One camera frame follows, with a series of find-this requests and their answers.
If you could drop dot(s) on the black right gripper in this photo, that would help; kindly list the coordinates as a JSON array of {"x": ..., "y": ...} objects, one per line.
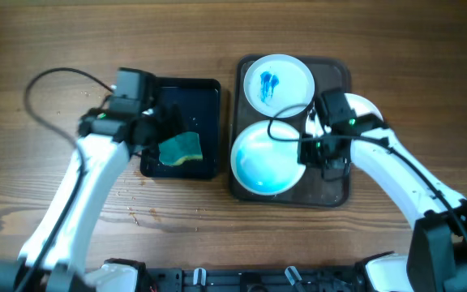
[{"x": 306, "y": 156}]

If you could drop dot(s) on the white plate with blue water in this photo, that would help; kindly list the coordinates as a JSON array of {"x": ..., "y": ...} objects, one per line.
[{"x": 264, "y": 158}]

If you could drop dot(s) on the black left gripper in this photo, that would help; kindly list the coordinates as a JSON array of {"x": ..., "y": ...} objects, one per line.
[{"x": 169, "y": 130}]

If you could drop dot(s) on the brown serving tray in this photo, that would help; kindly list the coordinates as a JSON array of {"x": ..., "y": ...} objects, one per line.
[{"x": 317, "y": 188}]

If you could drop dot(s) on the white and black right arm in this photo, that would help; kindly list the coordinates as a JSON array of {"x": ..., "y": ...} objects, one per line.
[{"x": 437, "y": 257}]

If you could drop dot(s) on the green and yellow sponge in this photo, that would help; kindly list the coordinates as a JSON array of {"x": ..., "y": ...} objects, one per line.
[{"x": 181, "y": 148}]

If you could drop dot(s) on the white plate with blue streaks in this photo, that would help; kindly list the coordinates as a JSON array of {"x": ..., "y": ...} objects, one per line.
[{"x": 278, "y": 83}]

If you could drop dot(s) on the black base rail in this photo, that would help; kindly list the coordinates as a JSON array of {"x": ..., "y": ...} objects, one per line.
[{"x": 325, "y": 279}]

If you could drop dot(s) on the black water tray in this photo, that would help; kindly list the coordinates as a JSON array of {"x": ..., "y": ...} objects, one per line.
[{"x": 200, "y": 103}]

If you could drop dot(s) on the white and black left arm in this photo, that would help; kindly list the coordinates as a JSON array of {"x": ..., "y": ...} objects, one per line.
[{"x": 53, "y": 258}]

